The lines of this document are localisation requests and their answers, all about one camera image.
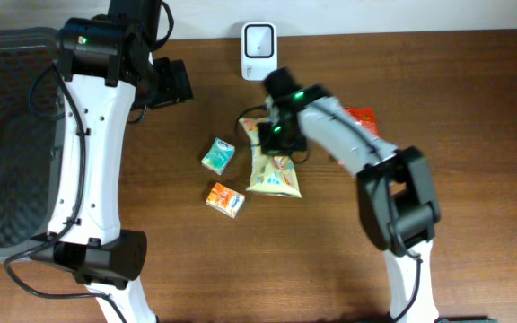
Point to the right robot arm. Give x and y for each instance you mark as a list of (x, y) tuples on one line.
[(397, 202)]

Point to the teal tissue pack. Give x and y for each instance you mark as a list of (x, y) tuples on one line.
[(218, 156)]

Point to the grey plastic mesh basket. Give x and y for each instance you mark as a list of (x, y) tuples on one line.
[(30, 147)]

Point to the red snack packet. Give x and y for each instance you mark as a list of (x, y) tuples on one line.
[(363, 117)]

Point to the orange tissue pack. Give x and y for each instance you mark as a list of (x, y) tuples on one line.
[(225, 200)]

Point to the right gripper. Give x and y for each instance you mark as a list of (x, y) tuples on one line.
[(281, 140)]

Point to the beige snack bag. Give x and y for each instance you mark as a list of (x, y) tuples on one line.
[(270, 175)]

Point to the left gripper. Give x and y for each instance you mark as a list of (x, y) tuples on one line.
[(174, 82)]

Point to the white barcode scanner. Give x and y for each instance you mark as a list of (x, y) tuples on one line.
[(258, 50)]

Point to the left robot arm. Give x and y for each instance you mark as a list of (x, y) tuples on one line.
[(105, 69)]

